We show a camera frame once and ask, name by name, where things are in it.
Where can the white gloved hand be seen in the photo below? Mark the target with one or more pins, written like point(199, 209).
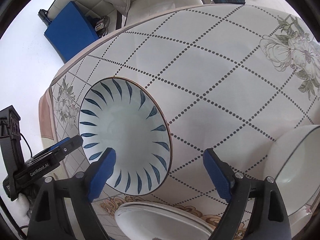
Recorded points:
point(24, 205)

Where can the floral patterned tablecloth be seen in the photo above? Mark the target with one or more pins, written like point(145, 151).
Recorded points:
point(230, 77)

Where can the white plate grey floral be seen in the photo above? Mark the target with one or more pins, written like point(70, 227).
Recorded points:
point(149, 220)

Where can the blue leaf pattern plate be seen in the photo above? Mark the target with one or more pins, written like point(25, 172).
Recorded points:
point(120, 114)

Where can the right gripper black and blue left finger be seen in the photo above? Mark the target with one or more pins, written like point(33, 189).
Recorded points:
point(49, 218)

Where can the white bowl black rim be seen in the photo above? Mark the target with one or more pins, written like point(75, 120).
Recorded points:
point(293, 162)

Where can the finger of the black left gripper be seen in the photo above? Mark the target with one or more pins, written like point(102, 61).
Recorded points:
point(67, 146)

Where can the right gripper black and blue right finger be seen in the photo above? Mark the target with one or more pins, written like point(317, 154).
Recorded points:
point(268, 220)

